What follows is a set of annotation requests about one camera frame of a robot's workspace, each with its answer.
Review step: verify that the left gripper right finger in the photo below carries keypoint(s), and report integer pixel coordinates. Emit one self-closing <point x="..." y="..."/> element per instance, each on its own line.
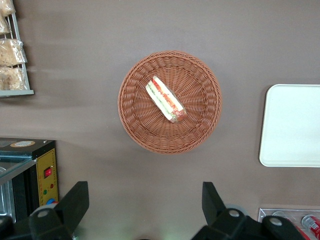
<point x="217" y="220"/>

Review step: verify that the steel warmer pan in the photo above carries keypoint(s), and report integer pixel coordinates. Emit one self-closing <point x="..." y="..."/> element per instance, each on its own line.
<point x="5" y="200"/>

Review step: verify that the beige rectangular tray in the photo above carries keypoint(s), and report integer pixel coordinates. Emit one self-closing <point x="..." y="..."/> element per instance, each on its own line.
<point x="292" y="125"/>

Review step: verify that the clear acrylic bottle rack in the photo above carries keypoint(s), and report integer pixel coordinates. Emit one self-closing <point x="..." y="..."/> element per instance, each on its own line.
<point x="265" y="212"/>

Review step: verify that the black food warmer yellow panel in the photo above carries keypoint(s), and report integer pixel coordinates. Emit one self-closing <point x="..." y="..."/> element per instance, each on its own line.
<point x="48" y="160"/>

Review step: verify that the clear bag of crackers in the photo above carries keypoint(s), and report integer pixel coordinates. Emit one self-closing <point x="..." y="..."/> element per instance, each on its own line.
<point x="11" y="78"/>
<point x="11" y="52"/>
<point x="6" y="7"/>
<point x="3" y="26"/>

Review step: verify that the sandwich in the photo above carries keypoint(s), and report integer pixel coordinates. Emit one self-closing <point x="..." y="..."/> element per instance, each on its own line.
<point x="165" y="98"/>

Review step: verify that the round brown wicker basket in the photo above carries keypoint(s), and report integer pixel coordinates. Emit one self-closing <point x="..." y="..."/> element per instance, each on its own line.
<point x="140" y="125"/>

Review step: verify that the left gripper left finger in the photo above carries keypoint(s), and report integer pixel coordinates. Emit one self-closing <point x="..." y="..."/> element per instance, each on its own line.
<point x="72" y="207"/>

